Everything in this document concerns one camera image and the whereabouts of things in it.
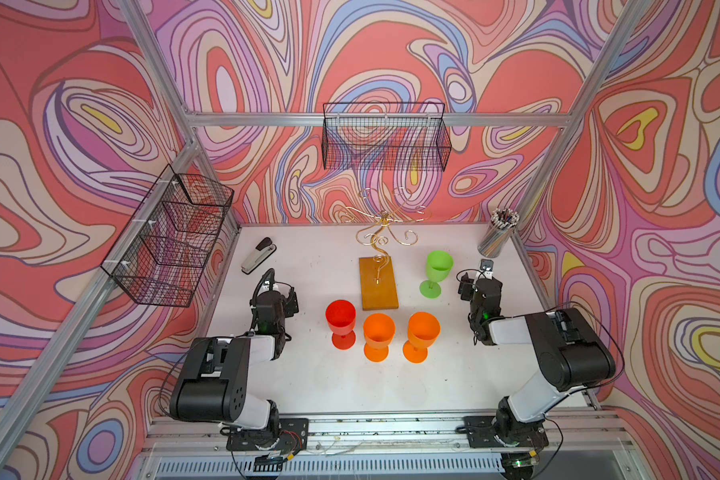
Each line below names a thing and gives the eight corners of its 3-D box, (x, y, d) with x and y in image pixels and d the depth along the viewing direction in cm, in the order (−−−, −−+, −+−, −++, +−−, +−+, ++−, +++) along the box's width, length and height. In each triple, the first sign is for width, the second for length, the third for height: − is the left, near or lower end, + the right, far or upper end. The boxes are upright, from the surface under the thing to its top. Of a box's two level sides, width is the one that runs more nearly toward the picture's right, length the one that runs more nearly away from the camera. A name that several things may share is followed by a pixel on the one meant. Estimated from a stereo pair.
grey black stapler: (240, 271, 108) (235, 262, 104) (270, 245, 116) (266, 236, 112) (247, 276, 107) (242, 267, 102) (277, 249, 115) (274, 240, 110)
